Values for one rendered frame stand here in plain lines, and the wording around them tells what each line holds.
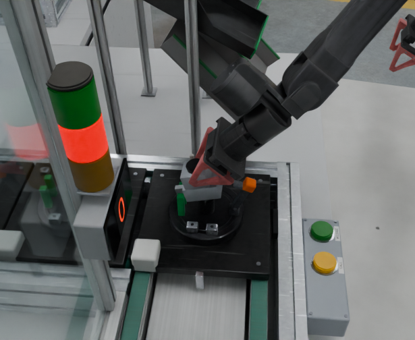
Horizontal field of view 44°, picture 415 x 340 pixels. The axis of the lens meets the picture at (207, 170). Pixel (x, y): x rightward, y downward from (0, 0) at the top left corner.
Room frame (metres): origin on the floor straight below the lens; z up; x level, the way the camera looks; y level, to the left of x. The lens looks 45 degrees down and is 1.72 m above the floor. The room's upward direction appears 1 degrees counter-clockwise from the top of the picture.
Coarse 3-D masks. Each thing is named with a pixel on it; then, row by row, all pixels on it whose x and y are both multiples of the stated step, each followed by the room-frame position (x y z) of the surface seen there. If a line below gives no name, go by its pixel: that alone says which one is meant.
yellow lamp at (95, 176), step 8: (96, 160) 0.43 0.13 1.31; (104, 160) 0.43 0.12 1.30; (72, 168) 0.43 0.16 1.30; (80, 168) 0.42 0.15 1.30; (88, 168) 0.42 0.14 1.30; (96, 168) 0.42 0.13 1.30; (104, 168) 0.43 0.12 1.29; (112, 168) 0.45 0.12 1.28; (80, 176) 0.42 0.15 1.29; (88, 176) 0.42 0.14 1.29; (96, 176) 0.42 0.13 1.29; (104, 176) 0.43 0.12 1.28; (112, 176) 0.44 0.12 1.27; (80, 184) 0.42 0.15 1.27; (88, 184) 0.42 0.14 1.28; (96, 184) 0.42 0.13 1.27; (104, 184) 0.43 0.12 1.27
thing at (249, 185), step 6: (234, 180) 0.62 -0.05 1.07; (246, 180) 0.61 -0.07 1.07; (252, 180) 0.62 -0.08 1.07; (234, 186) 0.61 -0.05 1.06; (240, 186) 0.61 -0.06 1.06; (246, 186) 0.60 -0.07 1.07; (252, 186) 0.60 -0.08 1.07; (240, 192) 0.62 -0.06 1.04; (246, 192) 0.61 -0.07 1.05; (240, 198) 0.61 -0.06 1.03; (234, 204) 0.61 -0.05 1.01; (240, 204) 0.61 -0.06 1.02
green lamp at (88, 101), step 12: (60, 96) 0.42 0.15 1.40; (72, 96) 0.42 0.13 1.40; (84, 96) 0.43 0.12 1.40; (96, 96) 0.44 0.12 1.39; (60, 108) 0.42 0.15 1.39; (72, 108) 0.42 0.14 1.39; (84, 108) 0.43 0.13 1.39; (96, 108) 0.44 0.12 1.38; (60, 120) 0.43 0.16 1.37; (72, 120) 0.42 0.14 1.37; (84, 120) 0.42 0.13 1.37; (96, 120) 0.43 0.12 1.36
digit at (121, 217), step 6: (120, 186) 0.46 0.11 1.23; (120, 192) 0.45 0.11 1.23; (120, 198) 0.45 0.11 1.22; (120, 204) 0.44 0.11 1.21; (126, 204) 0.47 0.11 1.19; (120, 210) 0.44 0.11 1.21; (126, 210) 0.46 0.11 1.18; (120, 216) 0.43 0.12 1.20; (120, 222) 0.43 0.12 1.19; (120, 228) 0.43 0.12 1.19; (120, 234) 0.42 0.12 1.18
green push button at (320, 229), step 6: (318, 222) 0.60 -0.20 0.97; (324, 222) 0.60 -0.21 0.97; (312, 228) 0.59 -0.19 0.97; (318, 228) 0.59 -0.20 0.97; (324, 228) 0.59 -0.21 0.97; (330, 228) 0.58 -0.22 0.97; (312, 234) 0.58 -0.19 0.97; (318, 234) 0.57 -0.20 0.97; (324, 234) 0.57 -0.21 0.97; (330, 234) 0.57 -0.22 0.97; (324, 240) 0.56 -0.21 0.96
